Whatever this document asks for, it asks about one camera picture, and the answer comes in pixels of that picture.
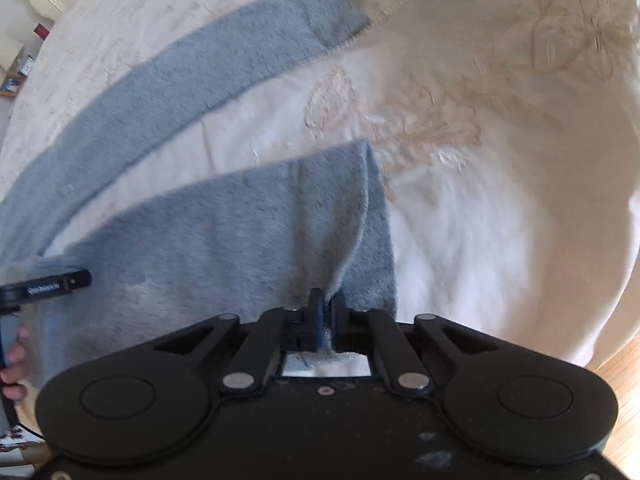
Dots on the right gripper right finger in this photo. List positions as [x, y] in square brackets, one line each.
[350, 330]

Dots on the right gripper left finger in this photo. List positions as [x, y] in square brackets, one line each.
[304, 328]

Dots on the grey-blue knit pants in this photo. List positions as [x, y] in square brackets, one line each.
[243, 243]

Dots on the person's left hand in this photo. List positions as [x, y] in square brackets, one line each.
[16, 371]

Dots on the framed picture on nightstand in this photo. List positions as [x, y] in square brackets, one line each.
[16, 76]

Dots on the red candle jar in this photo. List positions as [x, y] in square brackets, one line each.
[41, 32]

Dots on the cream embroidered bedspread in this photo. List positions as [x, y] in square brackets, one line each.
[507, 132]

